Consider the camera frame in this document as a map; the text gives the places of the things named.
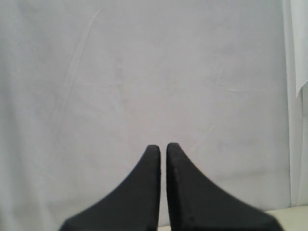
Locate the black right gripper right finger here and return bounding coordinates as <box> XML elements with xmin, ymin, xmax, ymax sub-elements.
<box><xmin>166</xmin><ymin>143</ymin><xmax>283</xmax><ymax>231</ymax></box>

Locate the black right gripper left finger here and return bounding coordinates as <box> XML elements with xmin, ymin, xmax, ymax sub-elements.
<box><xmin>60</xmin><ymin>145</ymin><xmax>161</xmax><ymax>231</ymax></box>

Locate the white background curtain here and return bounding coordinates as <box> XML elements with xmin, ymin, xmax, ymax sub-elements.
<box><xmin>0</xmin><ymin>0</ymin><xmax>308</xmax><ymax>231</ymax></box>

